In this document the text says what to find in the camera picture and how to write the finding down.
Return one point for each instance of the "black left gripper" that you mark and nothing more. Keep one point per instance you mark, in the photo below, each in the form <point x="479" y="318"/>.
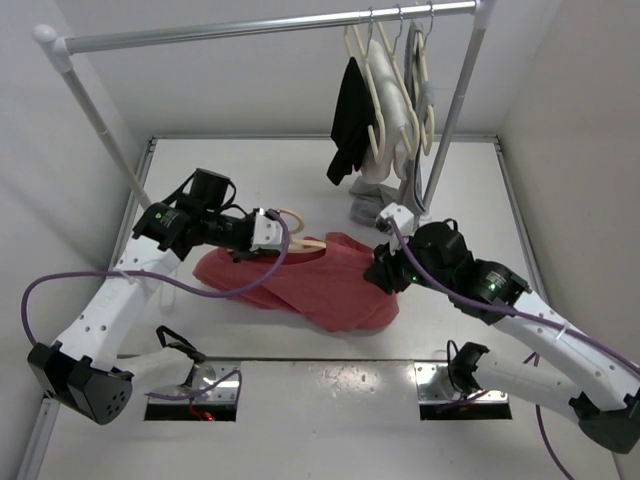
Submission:
<point x="244" y="253"/>

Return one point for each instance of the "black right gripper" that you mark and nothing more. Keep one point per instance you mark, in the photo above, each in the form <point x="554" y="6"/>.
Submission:
<point x="384" y="269"/>

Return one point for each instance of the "beige plastic hanger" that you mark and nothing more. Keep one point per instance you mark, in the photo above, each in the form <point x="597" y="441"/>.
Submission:
<point x="298" y="244"/>

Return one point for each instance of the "red t shirt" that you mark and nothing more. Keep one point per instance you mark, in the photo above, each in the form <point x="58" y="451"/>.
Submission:
<point x="328" y="288"/>

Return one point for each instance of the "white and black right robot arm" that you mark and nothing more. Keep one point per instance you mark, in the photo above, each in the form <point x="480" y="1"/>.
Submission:
<point x="590" y="385"/>

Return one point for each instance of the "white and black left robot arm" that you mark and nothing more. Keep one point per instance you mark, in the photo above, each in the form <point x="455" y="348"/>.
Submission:
<point x="81" y="368"/>

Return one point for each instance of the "beige hanger under white garment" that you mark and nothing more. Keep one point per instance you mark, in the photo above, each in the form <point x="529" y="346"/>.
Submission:
<point x="395" y="75"/>

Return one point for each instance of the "beige hanger under grey garment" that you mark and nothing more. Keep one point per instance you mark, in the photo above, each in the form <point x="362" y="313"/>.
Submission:
<point x="423" y="88"/>

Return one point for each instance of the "beige hanger under black garment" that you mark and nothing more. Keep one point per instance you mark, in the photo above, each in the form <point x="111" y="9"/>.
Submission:
<point x="359" y="49"/>

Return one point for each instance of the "grey hanging garment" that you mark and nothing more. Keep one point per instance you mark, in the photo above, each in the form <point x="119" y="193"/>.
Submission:
<point x="370" y="199"/>

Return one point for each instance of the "white hanging garment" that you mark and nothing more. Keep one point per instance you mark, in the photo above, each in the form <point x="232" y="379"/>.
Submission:
<point x="399" y="137"/>

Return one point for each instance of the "black hanging garment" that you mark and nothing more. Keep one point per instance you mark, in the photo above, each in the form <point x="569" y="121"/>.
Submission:
<point x="348" y="131"/>

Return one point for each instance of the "silver and white clothes rack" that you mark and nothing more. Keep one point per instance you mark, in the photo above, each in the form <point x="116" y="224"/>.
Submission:
<point x="58" y="50"/>

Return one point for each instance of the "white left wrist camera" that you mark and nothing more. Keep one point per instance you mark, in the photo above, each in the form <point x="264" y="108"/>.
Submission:
<point x="268" y="231"/>

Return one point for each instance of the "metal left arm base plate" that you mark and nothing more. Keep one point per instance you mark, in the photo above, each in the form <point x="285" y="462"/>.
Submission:
<point x="211" y="383"/>

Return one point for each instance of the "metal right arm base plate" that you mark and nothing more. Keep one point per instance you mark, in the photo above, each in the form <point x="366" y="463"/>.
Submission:
<point x="433" y="387"/>

